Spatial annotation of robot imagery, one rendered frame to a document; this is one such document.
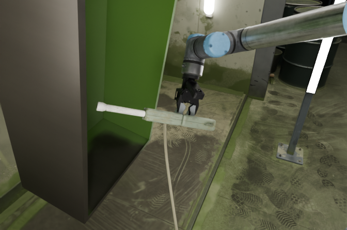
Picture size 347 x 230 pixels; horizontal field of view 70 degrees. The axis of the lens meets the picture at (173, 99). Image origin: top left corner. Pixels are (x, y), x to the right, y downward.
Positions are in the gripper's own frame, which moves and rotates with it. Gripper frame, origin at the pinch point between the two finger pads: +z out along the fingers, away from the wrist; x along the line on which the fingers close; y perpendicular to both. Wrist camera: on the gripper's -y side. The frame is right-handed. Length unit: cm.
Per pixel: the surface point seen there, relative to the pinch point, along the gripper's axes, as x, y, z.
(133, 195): -6, 68, 59
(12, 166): 71, 93, 53
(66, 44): 48, -27, -16
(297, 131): -120, 47, -4
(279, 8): -117, 88, -112
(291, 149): -127, 55, 12
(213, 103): -97, 138, -14
